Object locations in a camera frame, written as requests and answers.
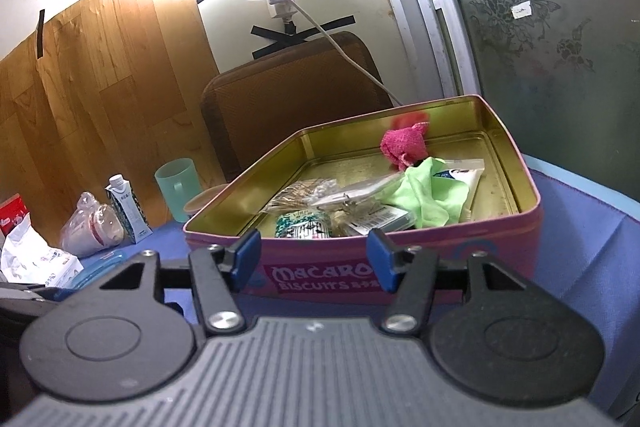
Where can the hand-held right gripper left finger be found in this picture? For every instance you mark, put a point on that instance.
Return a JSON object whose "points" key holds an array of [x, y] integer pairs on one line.
{"points": [[247, 252]]}

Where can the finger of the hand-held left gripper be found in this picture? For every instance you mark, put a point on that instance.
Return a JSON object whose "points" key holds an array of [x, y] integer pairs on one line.
{"points": [[56, 295]]}

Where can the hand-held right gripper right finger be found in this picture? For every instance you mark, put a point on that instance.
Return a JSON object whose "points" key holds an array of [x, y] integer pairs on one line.
{"points": [[380, 257]]}

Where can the clear packet with barcode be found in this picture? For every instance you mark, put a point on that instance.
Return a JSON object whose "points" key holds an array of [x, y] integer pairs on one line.
{"points": [[380, 217]]}

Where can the green patterned packet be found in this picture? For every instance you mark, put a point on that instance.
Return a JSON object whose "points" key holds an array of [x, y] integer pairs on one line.
{"points": [[302, 224]]}

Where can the pink biscuit tin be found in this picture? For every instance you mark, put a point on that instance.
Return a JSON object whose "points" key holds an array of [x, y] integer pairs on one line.
{"points": [[310, 279]]}

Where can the light green cloth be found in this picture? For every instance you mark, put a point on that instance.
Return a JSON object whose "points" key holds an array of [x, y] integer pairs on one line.
{"points": [[425, 197]]}

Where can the clear bag of sticks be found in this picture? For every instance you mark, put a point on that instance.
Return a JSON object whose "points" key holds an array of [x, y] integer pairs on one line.
{"points": [[310, 194]]}

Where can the pink knitted cloth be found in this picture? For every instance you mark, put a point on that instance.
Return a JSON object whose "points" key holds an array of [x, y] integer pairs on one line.
{"points": [[405, 144]]}

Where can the white tissue pack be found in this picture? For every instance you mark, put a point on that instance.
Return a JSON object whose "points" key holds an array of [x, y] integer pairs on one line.
{"points": [[30, 257]]}

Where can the round nut can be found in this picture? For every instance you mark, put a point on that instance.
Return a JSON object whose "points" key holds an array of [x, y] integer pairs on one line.
{"points": [[200, 203]]}

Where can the clear plastic bag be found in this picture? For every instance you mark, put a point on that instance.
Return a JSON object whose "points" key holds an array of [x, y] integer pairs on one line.
{"points": [[90, 227]]}

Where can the red box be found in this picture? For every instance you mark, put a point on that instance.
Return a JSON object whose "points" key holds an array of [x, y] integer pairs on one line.
{"points": [[12, 212]]}

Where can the green plastic cup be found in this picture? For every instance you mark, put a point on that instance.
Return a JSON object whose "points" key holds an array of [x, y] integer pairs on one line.
{"points": [[175, 192]]}

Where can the white patterned drink carton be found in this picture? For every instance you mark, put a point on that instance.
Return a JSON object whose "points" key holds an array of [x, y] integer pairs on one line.
{"points": [[125, 212]]}

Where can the brown chair back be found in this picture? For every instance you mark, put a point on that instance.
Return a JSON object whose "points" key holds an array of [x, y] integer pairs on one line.
{"points": [[280, 102]]}

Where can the blue tablecloth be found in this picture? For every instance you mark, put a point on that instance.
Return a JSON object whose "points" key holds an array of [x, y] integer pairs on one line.
{"points": [[575, 267]]}

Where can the wood-grain panel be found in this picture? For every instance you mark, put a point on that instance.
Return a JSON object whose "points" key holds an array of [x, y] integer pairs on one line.
{"points": [[110, 97]]}

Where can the frosted patterned glass door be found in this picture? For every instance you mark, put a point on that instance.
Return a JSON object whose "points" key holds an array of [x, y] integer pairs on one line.
{"points": [[550, 32]]}

